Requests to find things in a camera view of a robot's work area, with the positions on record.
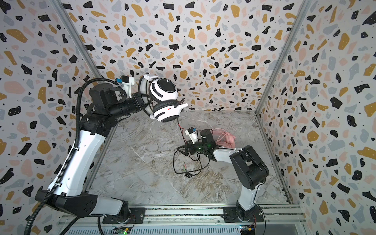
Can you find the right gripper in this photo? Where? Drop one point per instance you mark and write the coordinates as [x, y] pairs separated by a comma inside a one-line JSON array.
[[192, 148]]

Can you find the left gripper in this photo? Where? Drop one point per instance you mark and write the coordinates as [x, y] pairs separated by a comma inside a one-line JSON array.
[[139, 100]]

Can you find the white black headphones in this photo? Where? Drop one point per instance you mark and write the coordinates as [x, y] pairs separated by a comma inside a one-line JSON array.
[[160, 95]]

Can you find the pink headphones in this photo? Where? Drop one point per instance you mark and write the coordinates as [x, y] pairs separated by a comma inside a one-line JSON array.
[[224, 138]]

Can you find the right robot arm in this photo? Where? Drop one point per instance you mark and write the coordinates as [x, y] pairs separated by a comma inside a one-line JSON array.
[[219, 146]]

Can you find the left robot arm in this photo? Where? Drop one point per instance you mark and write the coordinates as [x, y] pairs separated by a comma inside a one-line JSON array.
[[66, 192]]

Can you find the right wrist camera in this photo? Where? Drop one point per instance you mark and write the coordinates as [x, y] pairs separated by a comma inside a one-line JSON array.
[[192, 134]]

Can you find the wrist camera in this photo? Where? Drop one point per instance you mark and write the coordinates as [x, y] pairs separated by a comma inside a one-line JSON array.
[[126, 83], [192, 134]]

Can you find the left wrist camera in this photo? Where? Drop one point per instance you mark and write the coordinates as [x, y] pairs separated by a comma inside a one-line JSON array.
[[126, 83]]

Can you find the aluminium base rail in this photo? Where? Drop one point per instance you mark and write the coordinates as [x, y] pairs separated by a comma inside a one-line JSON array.
[[199, 219]]

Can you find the left aluminium corner post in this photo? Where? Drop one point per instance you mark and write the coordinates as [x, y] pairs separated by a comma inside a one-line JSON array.
[[72, 36]]

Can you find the aluminium corner post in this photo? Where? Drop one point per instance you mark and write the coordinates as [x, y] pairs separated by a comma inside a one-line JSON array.
[[285, 50], [72, 36]]

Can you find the right aluminium corner post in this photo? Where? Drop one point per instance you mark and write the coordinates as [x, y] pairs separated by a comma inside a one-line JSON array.
[[285, 50]]

